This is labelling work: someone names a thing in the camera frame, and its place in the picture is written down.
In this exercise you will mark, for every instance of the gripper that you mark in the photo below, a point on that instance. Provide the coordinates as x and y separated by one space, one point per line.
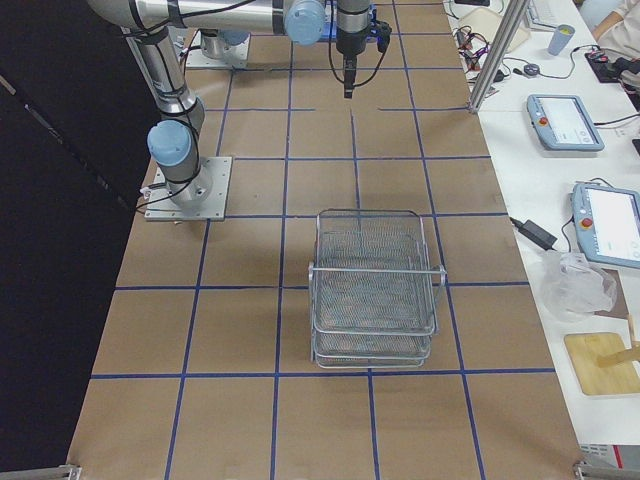
349 40

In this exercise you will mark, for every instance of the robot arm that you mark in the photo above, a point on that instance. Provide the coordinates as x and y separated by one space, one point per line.
214 43
174 142

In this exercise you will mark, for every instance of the blue plastic tray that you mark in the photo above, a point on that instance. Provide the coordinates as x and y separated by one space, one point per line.
331 11

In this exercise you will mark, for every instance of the round grey puck device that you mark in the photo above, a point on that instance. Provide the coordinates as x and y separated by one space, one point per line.
531 70

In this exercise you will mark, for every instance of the far teach pendant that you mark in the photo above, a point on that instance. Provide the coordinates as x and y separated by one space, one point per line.
562 123

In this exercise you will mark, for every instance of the teach pendant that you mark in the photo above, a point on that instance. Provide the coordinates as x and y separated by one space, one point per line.
562 123
607 224

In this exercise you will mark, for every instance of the blue grey cup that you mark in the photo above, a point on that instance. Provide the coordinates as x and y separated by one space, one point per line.
562 34

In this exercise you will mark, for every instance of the black power adapter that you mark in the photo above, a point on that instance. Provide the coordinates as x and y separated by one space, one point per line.
536 234

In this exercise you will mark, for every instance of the small black control box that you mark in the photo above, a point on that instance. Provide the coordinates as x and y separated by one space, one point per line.
609 69

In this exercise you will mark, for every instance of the near teach pendant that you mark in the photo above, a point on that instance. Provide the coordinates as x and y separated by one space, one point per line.
607 224

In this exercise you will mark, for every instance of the clear plastic bag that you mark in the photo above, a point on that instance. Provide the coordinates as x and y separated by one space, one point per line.
572 285

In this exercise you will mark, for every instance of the wooden board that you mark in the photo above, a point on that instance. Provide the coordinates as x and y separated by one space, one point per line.
602 363

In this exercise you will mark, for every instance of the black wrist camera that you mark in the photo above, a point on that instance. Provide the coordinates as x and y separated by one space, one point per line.
382 32

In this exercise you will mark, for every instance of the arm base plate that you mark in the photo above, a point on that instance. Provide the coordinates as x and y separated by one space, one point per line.
205 197
234 58

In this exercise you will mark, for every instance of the aluminium frame post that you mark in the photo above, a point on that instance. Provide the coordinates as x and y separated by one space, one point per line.
506 31

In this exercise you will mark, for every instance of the wire mesh shelf rack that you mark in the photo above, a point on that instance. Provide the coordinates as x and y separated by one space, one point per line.
373 291

